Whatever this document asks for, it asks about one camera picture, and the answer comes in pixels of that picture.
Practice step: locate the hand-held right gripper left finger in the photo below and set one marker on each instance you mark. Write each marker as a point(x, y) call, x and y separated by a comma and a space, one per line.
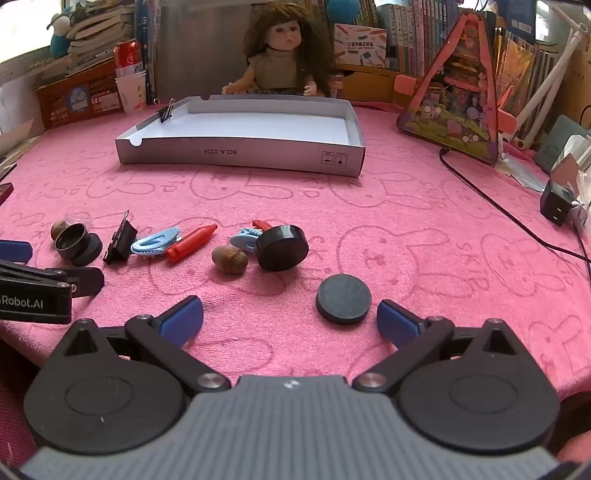
point(182, 321)

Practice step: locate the colourful printed cardboard box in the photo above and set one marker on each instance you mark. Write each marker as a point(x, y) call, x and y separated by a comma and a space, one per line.
point(360, 46)

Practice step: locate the stack of papers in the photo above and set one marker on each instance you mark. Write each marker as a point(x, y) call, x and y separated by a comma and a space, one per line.
point(18, 147)

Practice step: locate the translucent grey storage bin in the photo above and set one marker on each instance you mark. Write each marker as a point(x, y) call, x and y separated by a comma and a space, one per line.
point(203, 46)

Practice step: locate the white folding stand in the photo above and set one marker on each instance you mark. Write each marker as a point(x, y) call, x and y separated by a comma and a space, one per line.
point(545, 87)

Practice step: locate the white plastic package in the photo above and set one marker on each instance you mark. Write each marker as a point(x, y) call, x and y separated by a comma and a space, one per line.
point(577, 157)

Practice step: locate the blue and white plush toy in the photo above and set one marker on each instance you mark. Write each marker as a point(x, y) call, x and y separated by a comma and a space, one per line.
point(60, 37)

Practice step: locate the brown cardboard box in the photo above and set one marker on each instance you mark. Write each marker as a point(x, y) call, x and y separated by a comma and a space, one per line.
point(579, 83)

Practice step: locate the doll with brown hair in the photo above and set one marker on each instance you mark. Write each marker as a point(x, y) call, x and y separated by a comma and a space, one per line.
point(281, 50)

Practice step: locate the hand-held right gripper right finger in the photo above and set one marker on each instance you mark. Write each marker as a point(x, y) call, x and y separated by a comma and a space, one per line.
point(395, 323)

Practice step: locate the white paper cup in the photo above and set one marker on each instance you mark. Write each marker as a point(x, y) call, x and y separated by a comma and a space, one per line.
point(131, 94)

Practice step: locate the orange plastic basket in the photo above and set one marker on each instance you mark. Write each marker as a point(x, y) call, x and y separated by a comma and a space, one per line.
point(78, 99)

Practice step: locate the large blue plush toy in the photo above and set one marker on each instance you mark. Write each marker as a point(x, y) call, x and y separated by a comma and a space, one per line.
point(341, 9)

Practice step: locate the orange printed plastic bag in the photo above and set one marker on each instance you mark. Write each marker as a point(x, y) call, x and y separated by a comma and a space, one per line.
point(517, 69)

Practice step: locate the red soda can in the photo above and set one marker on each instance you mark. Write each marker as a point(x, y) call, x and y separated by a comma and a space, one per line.
point(128, 57)

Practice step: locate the teal notebook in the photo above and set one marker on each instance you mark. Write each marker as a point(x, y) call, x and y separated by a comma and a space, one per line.
point(551, 143)

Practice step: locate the thick black disc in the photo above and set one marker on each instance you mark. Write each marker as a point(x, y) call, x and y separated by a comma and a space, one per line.
point(281, 249)

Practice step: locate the pink rabbit-print cloth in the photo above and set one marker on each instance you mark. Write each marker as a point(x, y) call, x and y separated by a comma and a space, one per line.
point(277, 207)

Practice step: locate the blue hair clip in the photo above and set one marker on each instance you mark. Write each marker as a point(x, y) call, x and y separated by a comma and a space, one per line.
point(152, 243)
point(241, 241)

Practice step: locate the black power adapter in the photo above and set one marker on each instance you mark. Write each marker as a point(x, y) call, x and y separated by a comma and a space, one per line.
point(556, 205)

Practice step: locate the pink triangular toy house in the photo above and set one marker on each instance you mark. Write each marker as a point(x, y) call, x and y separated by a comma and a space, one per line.
point(457, 92)

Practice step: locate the yellow wooden box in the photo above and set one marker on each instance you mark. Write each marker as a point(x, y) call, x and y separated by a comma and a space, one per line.
point(369, 85)

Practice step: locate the row of upright books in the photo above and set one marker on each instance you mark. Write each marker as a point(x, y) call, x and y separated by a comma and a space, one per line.
point(415, 37)

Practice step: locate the brown nut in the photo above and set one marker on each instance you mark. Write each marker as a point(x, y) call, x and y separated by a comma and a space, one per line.
point(58, 229)
point(229, 261)

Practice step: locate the clear plastic dome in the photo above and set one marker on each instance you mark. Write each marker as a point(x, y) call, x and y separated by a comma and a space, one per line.
point(77, 218)

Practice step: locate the black round metal lid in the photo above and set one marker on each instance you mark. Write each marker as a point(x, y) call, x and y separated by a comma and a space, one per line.
point(71, 240)

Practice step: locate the black binder clip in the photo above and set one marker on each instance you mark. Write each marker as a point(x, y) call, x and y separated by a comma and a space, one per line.
point(165, 113)
point(119, 244)

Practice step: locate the small printed card box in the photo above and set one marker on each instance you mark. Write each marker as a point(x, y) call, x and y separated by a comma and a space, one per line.
point(4, 194)

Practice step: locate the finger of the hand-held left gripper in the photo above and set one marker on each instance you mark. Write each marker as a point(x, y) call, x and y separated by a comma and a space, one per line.
point(87, 281)
point(14, 251)

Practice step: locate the white cardboard box tray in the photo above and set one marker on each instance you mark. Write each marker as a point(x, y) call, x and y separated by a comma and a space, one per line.
point(258, 134)

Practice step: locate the blue printed carton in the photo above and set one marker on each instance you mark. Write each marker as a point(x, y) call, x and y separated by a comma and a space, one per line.
point(515, 14)

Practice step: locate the row of blue books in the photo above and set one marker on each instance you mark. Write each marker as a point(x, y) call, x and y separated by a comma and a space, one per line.
point(145, 46)

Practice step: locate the stack of books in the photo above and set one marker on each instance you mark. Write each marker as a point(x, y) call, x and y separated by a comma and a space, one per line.
point(99, 32)

